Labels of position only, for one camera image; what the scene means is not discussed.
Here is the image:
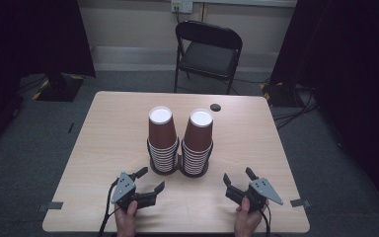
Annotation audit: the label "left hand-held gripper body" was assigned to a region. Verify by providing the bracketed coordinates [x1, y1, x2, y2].
[111, 171, 159, 212]

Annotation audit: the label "black floor cables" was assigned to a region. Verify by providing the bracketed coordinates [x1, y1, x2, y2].
[271, 86, 319, 130]

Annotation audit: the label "white wall socket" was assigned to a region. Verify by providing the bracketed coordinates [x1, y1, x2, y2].
[170, 0, 194, 15]

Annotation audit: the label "black curtain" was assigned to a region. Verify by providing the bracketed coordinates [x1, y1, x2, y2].
[0, 0, 97, 156]
[268, 0, 379, 213]

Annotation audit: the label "black stand base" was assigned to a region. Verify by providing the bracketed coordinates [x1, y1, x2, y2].
[260, 81, 314, 109]
[32, 72, 86, 103]

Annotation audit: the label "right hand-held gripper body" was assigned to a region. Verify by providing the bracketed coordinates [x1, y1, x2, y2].
[224, 177, 284, 212]

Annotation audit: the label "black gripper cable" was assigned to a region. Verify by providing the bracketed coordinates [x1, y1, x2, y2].
[98, 178, 120, 237]
[259, 202, 272, 237]

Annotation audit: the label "black wire cup holder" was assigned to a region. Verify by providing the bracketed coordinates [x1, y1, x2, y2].
[145, 137, 215, 179]

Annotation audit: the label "black folding chair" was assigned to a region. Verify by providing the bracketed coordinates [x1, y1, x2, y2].
[173, 20, 244, 96]

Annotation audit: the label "person's right hand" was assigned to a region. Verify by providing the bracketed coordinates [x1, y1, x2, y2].
[233, 197, 268, 237]

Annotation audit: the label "grey tape strip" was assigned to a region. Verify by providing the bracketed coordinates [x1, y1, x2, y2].
[37, 200, 64, 212]
[289, 197, 312, 208]

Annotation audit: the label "stack of brown paper cups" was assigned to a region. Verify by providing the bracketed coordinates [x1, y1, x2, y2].
[181, 108, 214, 176]
[147, 105, 180, 174]

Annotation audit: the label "person's left hand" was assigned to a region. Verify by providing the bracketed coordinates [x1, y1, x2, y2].
[114, 199, 139, 237]

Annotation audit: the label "black plug cable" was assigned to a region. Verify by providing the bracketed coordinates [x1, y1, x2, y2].
[174, 5, 183, 25]

